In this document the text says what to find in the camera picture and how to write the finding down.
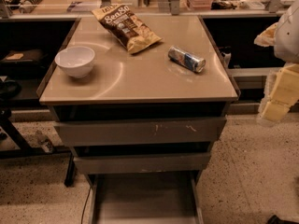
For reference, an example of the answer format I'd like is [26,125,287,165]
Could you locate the sea salt chips bag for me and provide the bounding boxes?
[92,4,162,54]

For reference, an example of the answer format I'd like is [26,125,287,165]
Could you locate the black headphones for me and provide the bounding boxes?
[0,80,21,100]

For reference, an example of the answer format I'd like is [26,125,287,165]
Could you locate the middle grey drawer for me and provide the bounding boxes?
[74,153,211,175]

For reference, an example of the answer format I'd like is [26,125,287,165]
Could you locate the white bowl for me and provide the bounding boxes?
[54,46,95,78]

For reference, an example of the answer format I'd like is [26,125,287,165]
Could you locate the plastic bottle on floor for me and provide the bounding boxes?
[36,130,54,154]

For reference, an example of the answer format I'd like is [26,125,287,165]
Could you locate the black floor cable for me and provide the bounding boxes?
[80,186,93,224]

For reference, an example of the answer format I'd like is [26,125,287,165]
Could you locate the grey drawer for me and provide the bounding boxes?
[74,153,211,175]
[54,117,226,147]

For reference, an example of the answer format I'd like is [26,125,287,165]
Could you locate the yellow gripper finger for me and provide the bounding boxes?
[257,63,299,127]
[254,22,278,47]

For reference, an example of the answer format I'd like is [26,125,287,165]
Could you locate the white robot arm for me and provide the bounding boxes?
[254,0,299,127]

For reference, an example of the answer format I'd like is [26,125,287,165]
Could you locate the top grey drawer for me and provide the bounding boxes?
[54,117,226,147]

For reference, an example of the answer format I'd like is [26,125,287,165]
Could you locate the red bull can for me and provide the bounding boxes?
[168,46,206,74]

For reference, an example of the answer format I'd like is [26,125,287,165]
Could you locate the open bottom drawer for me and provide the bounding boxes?
[88,172,204,224]

